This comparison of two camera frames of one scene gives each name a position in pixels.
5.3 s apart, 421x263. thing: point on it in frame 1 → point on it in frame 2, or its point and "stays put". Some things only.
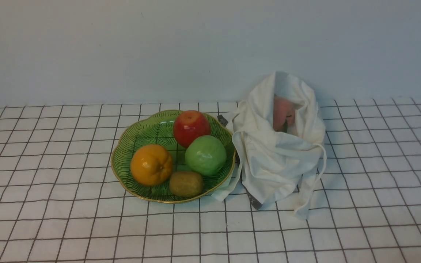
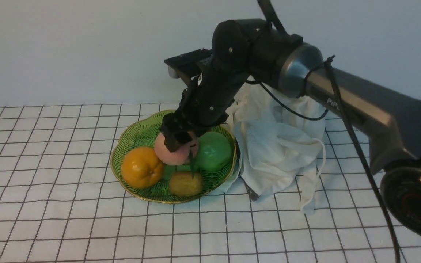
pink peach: [283, 110] → [179, 156]
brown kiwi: [186, 183] stays put
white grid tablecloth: [46, 191] stays put
